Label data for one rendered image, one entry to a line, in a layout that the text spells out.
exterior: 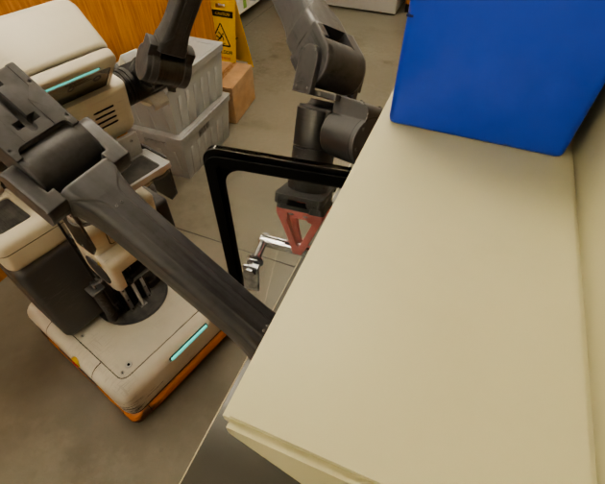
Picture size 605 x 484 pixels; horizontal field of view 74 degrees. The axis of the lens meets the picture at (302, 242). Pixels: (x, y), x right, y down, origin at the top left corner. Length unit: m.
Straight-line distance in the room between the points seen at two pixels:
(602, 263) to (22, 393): 2.06
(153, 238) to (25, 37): 0.57
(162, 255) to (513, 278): 0.35
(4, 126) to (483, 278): 0.45
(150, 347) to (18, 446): 0.64
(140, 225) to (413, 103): 0.31
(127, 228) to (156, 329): 1.22
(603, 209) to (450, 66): 0.10
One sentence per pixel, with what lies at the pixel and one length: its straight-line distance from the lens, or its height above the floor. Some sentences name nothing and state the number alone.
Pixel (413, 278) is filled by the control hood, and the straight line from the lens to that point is 0.18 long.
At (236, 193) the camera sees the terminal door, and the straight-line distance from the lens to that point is 0.49.
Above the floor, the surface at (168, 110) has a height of 0.49.
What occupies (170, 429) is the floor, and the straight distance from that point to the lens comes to 1.79.
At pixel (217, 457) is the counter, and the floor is 0.94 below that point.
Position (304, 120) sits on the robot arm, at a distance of 0.52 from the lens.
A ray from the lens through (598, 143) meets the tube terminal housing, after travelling 0.25.
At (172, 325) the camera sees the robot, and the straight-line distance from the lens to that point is 1.66.
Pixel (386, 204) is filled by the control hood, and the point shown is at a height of 1.51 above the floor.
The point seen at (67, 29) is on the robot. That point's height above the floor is 1.35.
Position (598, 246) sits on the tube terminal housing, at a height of 1.52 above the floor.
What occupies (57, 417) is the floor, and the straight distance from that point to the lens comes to 1.99.
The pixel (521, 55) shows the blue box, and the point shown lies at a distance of 0.24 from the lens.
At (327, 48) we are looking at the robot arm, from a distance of 0.51.
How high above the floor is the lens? 1.65
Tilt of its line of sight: 48 degrees down
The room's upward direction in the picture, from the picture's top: straight up
